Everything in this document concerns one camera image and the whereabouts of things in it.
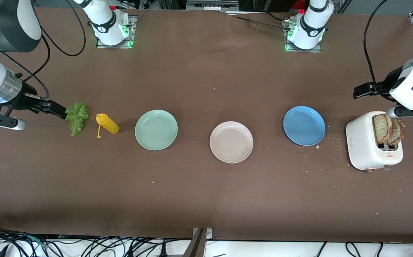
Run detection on brown bread slice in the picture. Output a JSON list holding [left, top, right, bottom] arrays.
[[372, 114, 394, 144], [388, 117, 406, 146]]

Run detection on tangled black floor cables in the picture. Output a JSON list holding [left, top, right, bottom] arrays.
[[0, 224, 192, 257]]

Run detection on teal cable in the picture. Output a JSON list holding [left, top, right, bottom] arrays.
[[22, 234, 48, 248]]

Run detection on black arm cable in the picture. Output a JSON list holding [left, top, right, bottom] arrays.
[[363, 0, 392, 101], [22, 0, 87, 82], [0, 34, 50, 100]]

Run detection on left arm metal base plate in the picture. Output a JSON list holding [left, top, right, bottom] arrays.
[[284, 20, 323, 54]]

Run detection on yellow mustard squeeze bottle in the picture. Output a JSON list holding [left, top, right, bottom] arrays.
[[96, 113, 120, 139]]

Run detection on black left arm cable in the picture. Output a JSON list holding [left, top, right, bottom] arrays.
[[363, 0, 392, 101]]

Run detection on grey background equipment box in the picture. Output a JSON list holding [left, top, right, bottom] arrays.
[[185, 0, 240, 11]]

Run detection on green lettuce leaf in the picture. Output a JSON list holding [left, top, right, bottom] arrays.
[[65, 101, 90, 137]]

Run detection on mint green plate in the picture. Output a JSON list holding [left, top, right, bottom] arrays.
[[135, 109, 178, 151]]

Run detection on white toaster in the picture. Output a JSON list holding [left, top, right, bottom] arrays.
[[346, 111, 404, 172]]

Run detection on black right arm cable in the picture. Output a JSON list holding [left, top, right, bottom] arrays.
[[22, 0, 87, 82], [0, 34, 50, 100]]

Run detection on beige plate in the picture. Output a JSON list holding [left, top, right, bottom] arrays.
[[209, 121, 254, 164]]

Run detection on black table cable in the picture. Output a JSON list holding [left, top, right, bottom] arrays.
[[224, 14, 292, 32]]

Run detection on white left camera mount block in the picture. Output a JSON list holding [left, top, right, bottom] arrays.
[[389, 66, 413, 110]]

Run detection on blue plate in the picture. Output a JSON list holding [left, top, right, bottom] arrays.
[[283, 106, 326, 146]]

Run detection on grey metal table bracket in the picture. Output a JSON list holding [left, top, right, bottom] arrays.
[[182, 227, 214, 257]]

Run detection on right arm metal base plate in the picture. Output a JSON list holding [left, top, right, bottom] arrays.
[[96, 14, 136, 49]]

